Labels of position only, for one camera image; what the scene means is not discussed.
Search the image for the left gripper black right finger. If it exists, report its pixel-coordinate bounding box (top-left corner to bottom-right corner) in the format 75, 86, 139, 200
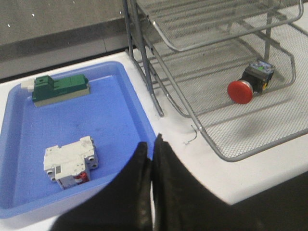
152, 135, 308, 231

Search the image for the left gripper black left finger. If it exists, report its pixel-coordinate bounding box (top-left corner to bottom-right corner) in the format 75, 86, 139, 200
51, 142, 152, 231

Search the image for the mesh tray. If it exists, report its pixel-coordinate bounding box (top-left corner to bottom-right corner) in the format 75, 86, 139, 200
144, 24, 308, 161
136, 0, 304, 51
144, 33, 296, 117

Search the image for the red emergency stop button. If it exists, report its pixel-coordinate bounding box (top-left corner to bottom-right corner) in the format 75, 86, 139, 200
227, 60, 275, 104

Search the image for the white circuit breaker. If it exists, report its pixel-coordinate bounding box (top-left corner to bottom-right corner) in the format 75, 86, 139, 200
43, 136, 99, 190

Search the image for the blue plastic tray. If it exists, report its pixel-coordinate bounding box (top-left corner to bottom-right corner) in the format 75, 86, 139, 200
0, 62, 156, 220

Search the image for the green electrical module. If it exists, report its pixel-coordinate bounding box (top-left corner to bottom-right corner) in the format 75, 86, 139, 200
21, 74, 90, 107

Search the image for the thin wire scrap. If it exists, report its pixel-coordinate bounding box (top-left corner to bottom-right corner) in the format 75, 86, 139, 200
183, 125, 198, 145

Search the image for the silver rack frame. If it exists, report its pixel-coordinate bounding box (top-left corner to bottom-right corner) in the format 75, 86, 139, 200
123, 0, 272, 118

